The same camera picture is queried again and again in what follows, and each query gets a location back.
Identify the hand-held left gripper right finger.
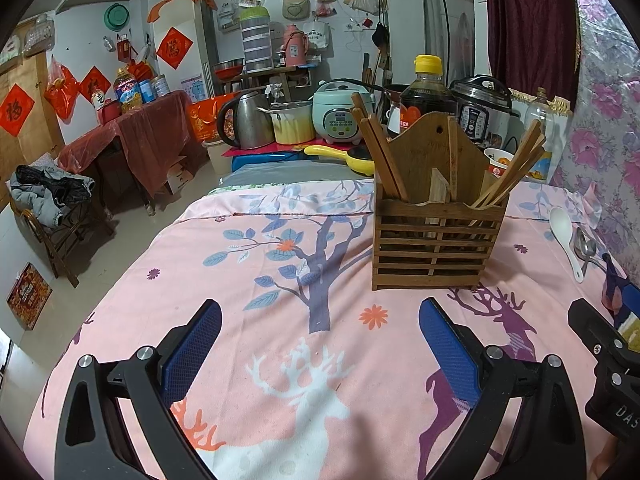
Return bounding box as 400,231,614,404
419,297,587,480

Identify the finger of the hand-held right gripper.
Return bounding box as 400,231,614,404
567,298,629,364

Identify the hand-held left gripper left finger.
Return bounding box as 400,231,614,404
54,299,223,480

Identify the wooden slatted chopstick holder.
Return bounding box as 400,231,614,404
371,112,510,292

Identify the group of wooden chopsticks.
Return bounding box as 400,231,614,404
350,92,547,208

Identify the person's right hand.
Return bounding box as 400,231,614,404
586,432,619,480

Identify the green fleece garment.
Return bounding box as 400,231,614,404
617,317,640,353

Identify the navy cloth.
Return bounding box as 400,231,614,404
601,254,640,328

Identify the metal spoon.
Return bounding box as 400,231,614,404
573,227,609,277

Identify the white ceramic spoon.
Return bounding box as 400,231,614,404
549,206,586,283

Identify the pink deer printed bedsheet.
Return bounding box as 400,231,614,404
22,180,640,480

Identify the wooden chair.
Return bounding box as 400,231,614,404
9,195,116,288

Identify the red patterned gift box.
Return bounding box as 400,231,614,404
6,262,53,331

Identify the cardboard box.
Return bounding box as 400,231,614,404
165,157,195,196

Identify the red rimmed bowl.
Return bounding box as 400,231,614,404
484,147,516,178

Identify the white plastic bucket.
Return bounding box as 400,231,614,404
202,137,236,176

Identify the clear plastic oil bottle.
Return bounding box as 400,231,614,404
522,87,557,183

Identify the pile of grey clothes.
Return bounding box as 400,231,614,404
10,164,96,227

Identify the yellow frying pan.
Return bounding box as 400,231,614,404
304,144,376,177

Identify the red covered table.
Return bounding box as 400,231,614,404
57,90,206,216

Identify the orange gift bag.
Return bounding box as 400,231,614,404
187,94,241,143

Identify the stainless steel kettle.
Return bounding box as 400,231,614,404
217,91,273,150

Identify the dark sauce bottle yellow cap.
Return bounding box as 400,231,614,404
398,55,458,138

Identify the pale yellow cooking pot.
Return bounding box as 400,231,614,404
257,101,317,145

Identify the electric pressure cooker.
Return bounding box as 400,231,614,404
450,75,521,146

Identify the mint green rice cooker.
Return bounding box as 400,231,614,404
312,79,376,145

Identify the yellow cooking oil jug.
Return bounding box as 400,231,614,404
114,67,145,113

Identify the red diamond paper decoration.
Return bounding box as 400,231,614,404
80,66,112,106
156,27,193,68
0,84,36,137

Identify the red basin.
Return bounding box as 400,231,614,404
212,59,246,80

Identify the red plastic bag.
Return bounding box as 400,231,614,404
44,55,81,123

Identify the white refrigerator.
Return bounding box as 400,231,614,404
150,0,218,106

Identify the maroon curtain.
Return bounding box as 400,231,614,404
479,0,583,106

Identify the stacked container green lid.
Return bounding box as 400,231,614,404
239,7,273,72

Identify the pink thermos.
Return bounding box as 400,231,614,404
282,24,310,67

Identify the white tote bag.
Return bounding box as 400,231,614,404
300,19,331,51

